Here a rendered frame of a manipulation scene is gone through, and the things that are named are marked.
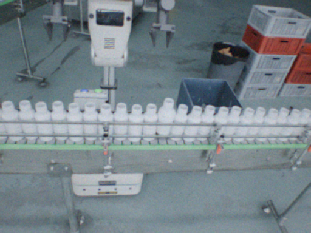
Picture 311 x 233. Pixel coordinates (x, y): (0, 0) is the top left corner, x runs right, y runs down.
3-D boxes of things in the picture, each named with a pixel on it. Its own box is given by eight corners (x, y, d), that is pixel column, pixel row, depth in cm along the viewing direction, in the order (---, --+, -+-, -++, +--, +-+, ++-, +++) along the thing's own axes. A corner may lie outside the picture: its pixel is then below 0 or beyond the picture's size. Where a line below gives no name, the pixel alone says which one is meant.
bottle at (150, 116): (153, 131, 111) (158, 101, 100) (156, 141, 106) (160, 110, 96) (140, 131, 109) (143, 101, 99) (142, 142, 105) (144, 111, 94)
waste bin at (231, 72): (205, 103, 311) (219, 56, 270) (196, 83, 344) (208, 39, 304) (238, 104, 319) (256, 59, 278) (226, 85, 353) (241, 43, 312)
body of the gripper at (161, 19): (174, 29, 110) (175, 12, 108) (152, 27, 107) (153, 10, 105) (169, 30, 116) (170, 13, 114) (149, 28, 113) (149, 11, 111)
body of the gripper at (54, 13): (66, 21, 100) (66, 2, 98) (42, 20, 100) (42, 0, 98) (71, 22, 106) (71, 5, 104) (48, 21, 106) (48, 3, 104)
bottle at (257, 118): (256, 140, 115) (271, 113, 105) (246, 142, 113) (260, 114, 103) (249, 131, 119) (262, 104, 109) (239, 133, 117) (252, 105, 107)
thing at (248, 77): (244, 85, 312) (250, 70, 298) (229, 70, 342) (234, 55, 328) (282, 85, 328) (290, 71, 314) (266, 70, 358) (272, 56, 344)
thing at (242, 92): (238, 100, 326) (244, 86, 312) (225, 83, 356) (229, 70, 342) (276, 99, 342) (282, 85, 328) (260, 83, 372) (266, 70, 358)
